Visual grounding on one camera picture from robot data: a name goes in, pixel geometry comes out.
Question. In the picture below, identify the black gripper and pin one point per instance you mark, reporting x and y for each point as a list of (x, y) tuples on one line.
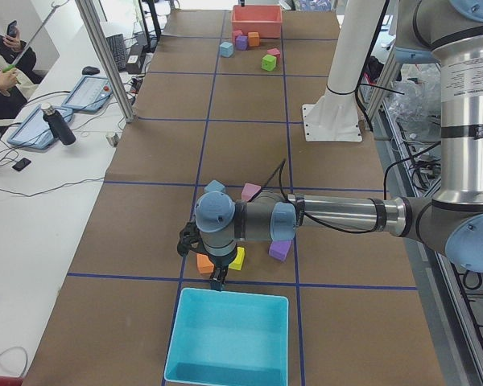
[(220, 268)]

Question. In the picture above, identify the light blue foam block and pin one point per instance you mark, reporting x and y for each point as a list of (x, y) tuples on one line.
[(226, 49), (215, 186)]

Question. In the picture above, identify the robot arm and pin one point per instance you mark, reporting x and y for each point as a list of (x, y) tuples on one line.
[(450, 222)]

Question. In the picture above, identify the orange foam block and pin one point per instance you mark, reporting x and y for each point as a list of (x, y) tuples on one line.
[(203, 264), (253, 39)]

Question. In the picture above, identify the yellow foam block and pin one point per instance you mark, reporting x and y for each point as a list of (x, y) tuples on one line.
[(238, 261)]

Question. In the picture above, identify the cyan plastic bin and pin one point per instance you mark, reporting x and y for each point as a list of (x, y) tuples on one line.
[(229, 338)]

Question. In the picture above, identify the purple foam block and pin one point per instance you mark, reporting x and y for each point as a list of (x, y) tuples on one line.
[(242, 42), (279, 249)]

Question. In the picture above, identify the light pink foam block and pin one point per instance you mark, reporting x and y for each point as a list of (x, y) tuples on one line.
[(249, 191)]

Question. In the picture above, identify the small metal cylinder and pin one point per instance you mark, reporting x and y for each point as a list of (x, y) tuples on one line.
[(112, 138)]

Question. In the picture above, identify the green foam block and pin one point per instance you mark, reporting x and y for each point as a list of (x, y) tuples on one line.
[(269, 63)]

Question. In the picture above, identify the black water bottle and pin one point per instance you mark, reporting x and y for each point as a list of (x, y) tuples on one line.
[(57, 124)]

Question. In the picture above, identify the blue teach pendant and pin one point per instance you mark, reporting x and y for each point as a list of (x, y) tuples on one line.
[(34, 131), (89, 94)]

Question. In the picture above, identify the black smartphone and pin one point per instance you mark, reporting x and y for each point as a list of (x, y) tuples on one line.
[(21, 164)]

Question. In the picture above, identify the pink-red foam block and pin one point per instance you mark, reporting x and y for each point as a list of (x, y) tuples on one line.
[(274, 52)]

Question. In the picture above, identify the black computer mouse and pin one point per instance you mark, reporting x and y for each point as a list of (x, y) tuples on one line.
[(90, 71)]

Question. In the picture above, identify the magenta foam block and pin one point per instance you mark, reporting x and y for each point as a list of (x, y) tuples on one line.
[(235, 34)]

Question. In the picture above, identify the black keyboard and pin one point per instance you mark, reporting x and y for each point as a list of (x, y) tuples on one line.
[(118, 50)]

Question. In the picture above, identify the coral plastic bin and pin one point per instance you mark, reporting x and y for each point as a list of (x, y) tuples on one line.
[(265, 19)]

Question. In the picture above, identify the person in black clothes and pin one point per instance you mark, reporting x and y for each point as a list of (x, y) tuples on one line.
[(18, 79)]

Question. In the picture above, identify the white camera stand post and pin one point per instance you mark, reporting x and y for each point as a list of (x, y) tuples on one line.
[(334, 117)]

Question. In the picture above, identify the aluminium frame post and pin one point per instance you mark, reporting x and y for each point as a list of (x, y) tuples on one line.
[(92, 24)]

